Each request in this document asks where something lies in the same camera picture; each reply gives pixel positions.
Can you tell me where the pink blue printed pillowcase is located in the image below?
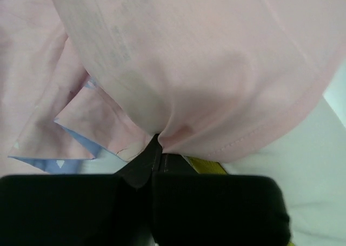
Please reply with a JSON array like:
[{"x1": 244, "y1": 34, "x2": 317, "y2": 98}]
[{"x1": 1, "y1": 0, "x2": 345, "y2": 175}]

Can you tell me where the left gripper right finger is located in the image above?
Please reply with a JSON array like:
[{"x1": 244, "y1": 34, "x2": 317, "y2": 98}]
[{"x1": 151, "y1": 154, "x2": 291, "y2": 245}]

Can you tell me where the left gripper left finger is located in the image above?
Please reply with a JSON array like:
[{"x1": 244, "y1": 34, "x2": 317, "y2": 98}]
[{"x1": 1, "y1": 136, "x2": 162, "y2": 245}]

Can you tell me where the white pillow yellow edge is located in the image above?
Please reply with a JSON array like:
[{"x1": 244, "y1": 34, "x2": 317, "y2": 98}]
[{"x1": 219, "y1": 89, "x2": 345, "y2": 245}]

